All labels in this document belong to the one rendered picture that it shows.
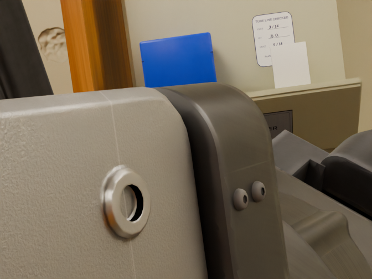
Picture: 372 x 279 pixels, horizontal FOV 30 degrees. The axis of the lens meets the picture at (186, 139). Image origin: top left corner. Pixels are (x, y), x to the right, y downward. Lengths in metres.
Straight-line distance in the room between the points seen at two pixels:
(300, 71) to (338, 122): 0.09
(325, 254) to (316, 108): 0.84
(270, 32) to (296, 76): 0.11
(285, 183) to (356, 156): 0.06
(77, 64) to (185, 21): 0.19
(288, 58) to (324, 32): 0.11
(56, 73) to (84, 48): 0.55
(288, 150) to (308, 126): 0.75
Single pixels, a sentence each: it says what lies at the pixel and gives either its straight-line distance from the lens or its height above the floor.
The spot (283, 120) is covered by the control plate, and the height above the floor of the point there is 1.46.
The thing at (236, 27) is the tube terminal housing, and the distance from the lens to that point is 1.08.
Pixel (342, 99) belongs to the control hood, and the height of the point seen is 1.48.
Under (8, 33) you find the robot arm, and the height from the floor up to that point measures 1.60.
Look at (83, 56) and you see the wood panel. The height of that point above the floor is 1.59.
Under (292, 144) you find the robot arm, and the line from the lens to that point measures 0.27.
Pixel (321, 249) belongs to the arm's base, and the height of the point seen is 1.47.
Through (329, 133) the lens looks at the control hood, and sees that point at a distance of 1.03.
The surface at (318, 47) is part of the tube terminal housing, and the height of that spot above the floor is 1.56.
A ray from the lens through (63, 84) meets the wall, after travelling 1.54.
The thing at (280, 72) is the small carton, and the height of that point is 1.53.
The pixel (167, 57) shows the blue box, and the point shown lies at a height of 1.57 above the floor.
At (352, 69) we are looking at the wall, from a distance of 1.53.
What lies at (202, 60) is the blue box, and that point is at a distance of 0.96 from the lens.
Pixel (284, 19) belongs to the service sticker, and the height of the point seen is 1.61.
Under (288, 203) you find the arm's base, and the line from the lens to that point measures 0.17.
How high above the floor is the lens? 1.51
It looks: 3 degrees down
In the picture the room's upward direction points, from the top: 8 degrees counter-clockwise
